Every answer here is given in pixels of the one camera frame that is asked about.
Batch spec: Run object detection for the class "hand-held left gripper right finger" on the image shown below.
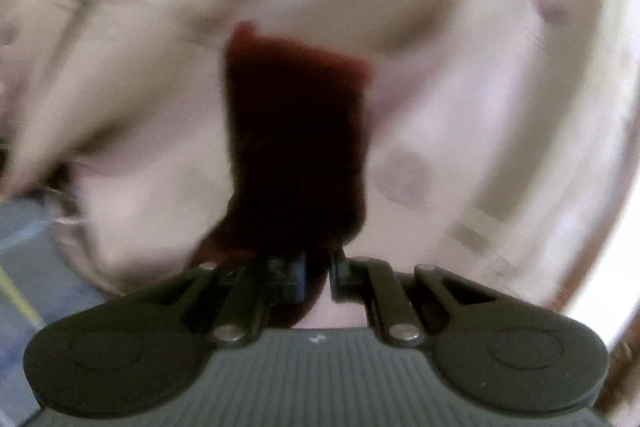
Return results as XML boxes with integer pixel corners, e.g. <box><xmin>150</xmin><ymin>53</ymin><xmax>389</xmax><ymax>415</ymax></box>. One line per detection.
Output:
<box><xmin>327</xmin><ymin>252</ymin><xmax>507</xmax><ymax>349</ymax></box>

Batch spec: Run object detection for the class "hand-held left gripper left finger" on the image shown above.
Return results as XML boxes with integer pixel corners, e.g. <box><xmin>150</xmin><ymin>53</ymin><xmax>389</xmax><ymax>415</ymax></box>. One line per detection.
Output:
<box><xmin>131</xmin><ymin>251</ymin><xmax>308</xmax><ymax>349</ymax></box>

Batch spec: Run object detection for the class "dark red fuzzy garment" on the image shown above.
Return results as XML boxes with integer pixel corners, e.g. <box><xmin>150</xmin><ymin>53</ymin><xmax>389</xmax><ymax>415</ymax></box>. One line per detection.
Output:
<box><xmin>190</xmin><ymin>21</ymin><xmax>373</xmax><ymax>330</ymax></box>

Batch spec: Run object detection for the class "beige printed sheet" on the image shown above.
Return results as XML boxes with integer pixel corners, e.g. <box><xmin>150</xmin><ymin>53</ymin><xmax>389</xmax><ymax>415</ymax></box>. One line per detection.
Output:
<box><xmin>0</xmin><ymin>0</ymin><xmax>640</xmax><ymax>329</ymax></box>

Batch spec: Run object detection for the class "grey plaid blanket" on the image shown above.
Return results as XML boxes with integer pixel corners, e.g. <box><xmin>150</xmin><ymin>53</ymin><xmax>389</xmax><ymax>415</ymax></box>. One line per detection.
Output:
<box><xmin>0</xmin><ymin>197</ymin><xmax>108</xmax><ymax>427</ymax></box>

